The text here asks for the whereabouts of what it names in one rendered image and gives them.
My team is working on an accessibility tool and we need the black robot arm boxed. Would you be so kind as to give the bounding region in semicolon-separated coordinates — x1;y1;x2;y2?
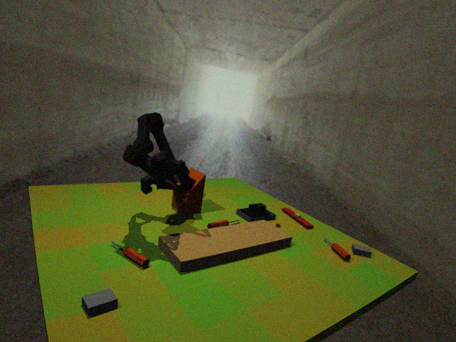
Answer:
123;113;196;191

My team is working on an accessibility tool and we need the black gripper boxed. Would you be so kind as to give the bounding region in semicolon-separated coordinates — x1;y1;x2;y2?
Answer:
140;160;185;195

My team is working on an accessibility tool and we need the tan wooden panel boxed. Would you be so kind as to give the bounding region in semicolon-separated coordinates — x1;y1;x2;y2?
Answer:
158;220;292;272

